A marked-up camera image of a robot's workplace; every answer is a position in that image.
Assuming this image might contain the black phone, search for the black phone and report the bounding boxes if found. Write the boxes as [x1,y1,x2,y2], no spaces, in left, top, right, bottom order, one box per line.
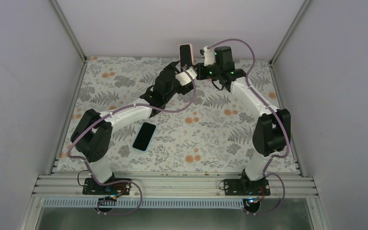
[132,122,156,152]
[179,44,194,71]

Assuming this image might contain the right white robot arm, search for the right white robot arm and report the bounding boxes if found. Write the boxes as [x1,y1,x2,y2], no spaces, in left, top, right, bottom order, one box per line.
[195,46,291,195]

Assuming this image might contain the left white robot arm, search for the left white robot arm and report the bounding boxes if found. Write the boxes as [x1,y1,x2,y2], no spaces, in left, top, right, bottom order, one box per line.
[67,62,198,194]

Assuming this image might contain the black phone in blue case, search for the black phone in blue case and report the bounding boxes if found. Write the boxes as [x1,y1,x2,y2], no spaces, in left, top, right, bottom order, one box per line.
[132,122,156,152]

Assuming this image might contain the floral patterned table mat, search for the floral patterned table mat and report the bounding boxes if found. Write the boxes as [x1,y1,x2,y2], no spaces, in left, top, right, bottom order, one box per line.
[55,56,299,173]

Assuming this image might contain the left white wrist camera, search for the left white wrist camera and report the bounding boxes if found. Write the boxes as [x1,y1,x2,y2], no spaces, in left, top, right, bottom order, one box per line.
[175,71,197,86]

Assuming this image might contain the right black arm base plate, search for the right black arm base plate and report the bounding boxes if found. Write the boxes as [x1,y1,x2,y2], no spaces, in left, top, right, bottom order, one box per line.
[223,178,271,196]

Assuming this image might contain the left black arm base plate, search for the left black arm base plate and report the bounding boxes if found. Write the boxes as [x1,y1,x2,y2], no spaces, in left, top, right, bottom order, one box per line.
[82,178,131,196]

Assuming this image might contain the aluminium mounting rail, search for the aluminium mounting rail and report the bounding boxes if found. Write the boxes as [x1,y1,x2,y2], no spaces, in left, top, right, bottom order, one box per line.
[32,174,319,198]

